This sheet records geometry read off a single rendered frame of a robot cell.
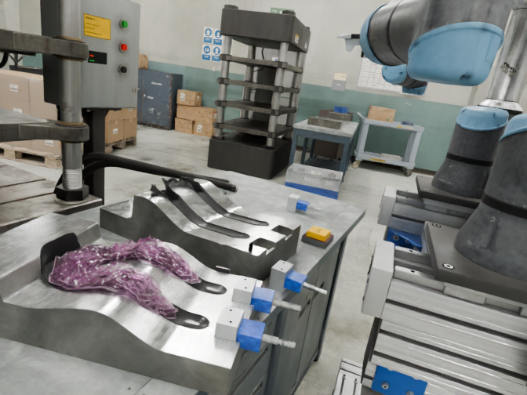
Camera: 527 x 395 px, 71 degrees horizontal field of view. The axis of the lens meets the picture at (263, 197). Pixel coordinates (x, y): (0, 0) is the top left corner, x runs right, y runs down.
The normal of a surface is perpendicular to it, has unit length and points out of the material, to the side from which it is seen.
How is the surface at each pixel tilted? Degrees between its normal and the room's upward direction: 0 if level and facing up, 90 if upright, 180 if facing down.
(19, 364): 0
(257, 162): 90
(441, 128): 90
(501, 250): 72
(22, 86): 97
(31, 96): 83
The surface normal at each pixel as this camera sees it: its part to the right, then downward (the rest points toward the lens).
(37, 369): 0.14, -0.94
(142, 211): -0.46, 0.21
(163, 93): -0.26, 0.26
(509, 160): -0.99, -0.10
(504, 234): -0.64, -0.17
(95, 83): 0.88, 0.26
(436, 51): -0.67, 0.18
